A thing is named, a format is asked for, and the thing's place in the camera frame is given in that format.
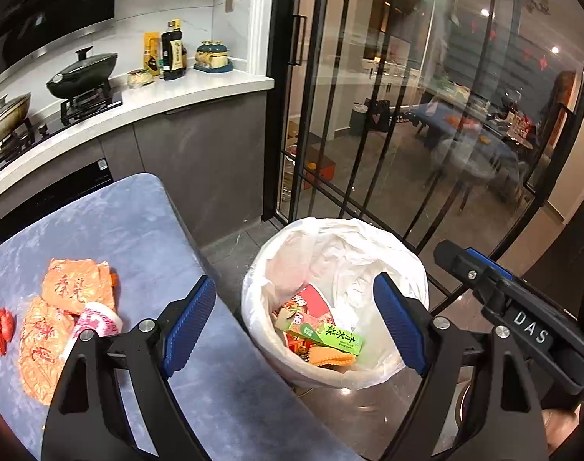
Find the green cardboard box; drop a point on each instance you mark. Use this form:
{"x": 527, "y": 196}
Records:
{"x": 330, "y": 333}

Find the black gas stove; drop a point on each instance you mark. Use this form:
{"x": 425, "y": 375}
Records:
{"x": 88, "y": 105}

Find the blue-grey plush table cover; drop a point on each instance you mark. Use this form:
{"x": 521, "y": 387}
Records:
{"x": 143, "y": 230}

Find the person's right hand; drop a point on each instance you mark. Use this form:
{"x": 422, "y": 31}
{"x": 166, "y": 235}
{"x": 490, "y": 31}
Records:
{"x": 560, "y": 434}

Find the ceramic condiment jar set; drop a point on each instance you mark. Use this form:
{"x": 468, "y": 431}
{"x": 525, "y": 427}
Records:
{"x": 214, "y": 57}

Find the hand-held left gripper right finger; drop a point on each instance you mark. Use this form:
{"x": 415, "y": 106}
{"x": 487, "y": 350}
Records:
{"x": 400, "y": 326}

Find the pink floral paper cup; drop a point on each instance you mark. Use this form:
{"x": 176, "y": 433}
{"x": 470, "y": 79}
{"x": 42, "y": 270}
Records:
{"x": 100, "y": 319}

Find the dark grey kitchen cabinet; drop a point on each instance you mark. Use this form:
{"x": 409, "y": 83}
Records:
{"x": 200, "y": 153}

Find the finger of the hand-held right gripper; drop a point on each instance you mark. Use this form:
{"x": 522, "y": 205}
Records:
{"x": 457, "y": 261}
{"x": 488, "y": 264}

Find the yellow seasoning packet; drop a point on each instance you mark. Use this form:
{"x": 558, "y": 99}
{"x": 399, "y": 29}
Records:
{"x": 152, "y": 55}

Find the black range hood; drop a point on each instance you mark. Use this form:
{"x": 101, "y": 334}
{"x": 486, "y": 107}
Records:
{"x": 42, "y": 0}

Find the beige wok with lid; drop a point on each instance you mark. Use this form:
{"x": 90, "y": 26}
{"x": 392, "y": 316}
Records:
{"x": 8, "y": 120}

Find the black built-in appliance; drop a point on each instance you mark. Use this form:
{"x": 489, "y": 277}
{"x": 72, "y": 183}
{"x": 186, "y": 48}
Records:
{"x": 56, "y": 197}

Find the red instant noodle bowl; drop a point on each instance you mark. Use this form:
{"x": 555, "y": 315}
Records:
{"x": 311, "y": 302}

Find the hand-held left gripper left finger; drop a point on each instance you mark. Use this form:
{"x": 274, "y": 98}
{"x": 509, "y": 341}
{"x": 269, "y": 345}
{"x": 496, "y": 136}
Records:
{"x": 186, "y": 326}

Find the small red wrapper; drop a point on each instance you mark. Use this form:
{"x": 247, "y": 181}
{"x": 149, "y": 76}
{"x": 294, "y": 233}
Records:
{"x": 3, "y": 329}

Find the black wok with lid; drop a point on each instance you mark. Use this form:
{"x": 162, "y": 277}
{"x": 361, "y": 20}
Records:
{"x": 80, "y": 77}

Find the black framed glass door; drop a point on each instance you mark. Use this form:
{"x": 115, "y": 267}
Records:
{"x": 416, "y": 57}

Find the dark soy sauce bottle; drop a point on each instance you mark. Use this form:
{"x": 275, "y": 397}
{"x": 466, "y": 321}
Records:
{"x": 173, "y": 55}

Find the orange snack wrapper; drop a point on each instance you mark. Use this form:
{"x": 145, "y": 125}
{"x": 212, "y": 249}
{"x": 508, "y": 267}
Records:
{"x": 76, "y": 283}
{"x": 42, "y": 345}

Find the black bag with heart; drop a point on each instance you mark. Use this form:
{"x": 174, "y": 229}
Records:
{"x": 378, "y": 117}

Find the trash bin with white liner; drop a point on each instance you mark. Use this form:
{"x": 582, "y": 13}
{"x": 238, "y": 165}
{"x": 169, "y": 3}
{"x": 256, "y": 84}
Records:
{"x": 292, "y": 249}

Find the white kitchen countertop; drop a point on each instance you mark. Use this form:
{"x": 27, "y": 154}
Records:
{"x": 200, "y": 89}

